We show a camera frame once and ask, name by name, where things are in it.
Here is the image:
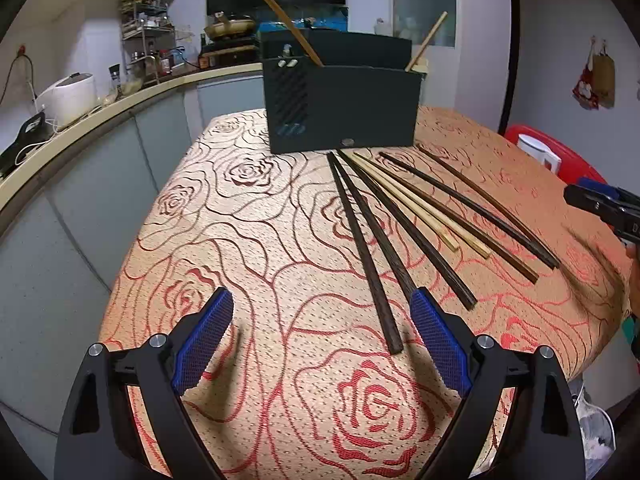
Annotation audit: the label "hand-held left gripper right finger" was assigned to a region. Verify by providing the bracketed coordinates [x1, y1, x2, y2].
[409, 287, 587, 480]

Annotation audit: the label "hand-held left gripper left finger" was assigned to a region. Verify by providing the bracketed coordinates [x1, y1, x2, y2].
[54, 287, 236, 480]

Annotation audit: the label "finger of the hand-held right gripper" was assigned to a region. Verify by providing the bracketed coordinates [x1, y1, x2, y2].
[564, 177, 640, 241]

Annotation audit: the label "dark wooden chopstick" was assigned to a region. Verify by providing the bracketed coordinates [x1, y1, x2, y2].
[336, 149, 426, 306]
[416, 144, 562, 270]
[379, 151, 541, 283]
[344, 150, 478, 311]
[327, 151, 404, 356]

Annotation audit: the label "light bamboo chopstick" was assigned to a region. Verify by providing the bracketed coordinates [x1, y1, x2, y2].
[359, 154, 492, 260]
[405, 11, 448, 73]
[350, 151, 460, 252]

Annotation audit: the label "dark green utensil holder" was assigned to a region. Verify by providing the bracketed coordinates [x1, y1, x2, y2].
[257, 27, 426, 155]

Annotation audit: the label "red plastic chair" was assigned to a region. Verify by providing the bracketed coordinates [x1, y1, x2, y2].
[504, 124, 608, 186]

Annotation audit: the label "white mug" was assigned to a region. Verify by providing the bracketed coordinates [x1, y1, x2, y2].
[516, 133, 563, 173]

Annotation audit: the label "rose patterned tablecloth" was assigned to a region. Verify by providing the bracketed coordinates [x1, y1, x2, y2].
[97, 105, 631, 478]

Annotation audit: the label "hanging cloth bag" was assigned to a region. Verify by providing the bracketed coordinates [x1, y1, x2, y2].
[572, 37, 617, 111]

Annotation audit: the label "grey kitchen cabinets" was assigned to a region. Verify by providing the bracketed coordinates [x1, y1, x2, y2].
[0, 77, 266, 436]

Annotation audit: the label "beige kitchen countertop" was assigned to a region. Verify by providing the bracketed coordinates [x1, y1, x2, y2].
[0, 62, 266, 221]

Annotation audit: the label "black countertop appliance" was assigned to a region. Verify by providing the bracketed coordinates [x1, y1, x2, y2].
[0, 112, 51, 178]

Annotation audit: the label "white rice cooker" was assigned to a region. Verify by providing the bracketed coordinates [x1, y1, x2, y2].
[37, 73, 97, 128]

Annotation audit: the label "black stove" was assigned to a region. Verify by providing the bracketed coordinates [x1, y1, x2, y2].
[200, 37, 261, 68]

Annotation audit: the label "metal spice rack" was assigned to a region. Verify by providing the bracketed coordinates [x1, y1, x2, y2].
[120, 0, 176, 86]

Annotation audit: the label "brass wok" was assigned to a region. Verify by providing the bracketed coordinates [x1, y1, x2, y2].
[204, 12, 257, 41]

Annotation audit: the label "brown wooden chopstick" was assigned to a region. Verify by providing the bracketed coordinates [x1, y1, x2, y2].
[242, 0, 325, 67]

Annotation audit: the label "black power cable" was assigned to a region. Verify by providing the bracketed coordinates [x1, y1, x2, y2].
[0, 52, 36, 106]

